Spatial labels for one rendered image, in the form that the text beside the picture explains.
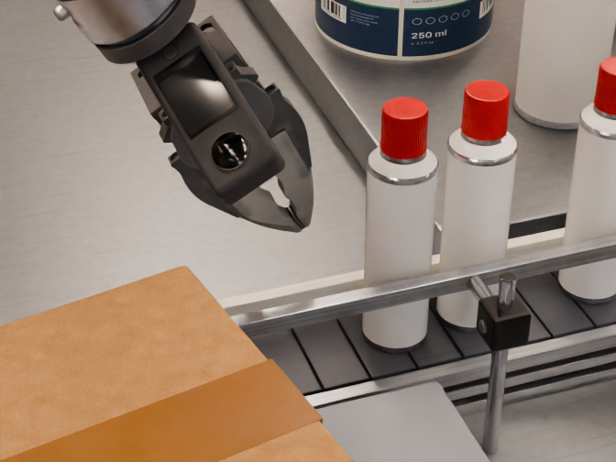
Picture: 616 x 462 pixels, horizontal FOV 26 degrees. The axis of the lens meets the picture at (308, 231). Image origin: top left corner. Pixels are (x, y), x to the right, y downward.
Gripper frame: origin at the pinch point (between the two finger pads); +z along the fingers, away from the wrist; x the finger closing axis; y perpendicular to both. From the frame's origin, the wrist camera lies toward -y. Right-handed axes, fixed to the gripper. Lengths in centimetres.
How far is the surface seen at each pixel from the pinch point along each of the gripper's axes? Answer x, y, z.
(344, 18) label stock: -14, 47, 19
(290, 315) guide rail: 4.2, -4.5, 3.0
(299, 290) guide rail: 3.5, 3.7, 8.7
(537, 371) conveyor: -8.2, -5.4, 21.9
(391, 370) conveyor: 1.0, -3.9, 14.1
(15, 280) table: 25.2, 23.9, 6.0
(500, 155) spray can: -14.7, -1.6, 4.4
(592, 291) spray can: -15.6, -1.5, 22.1
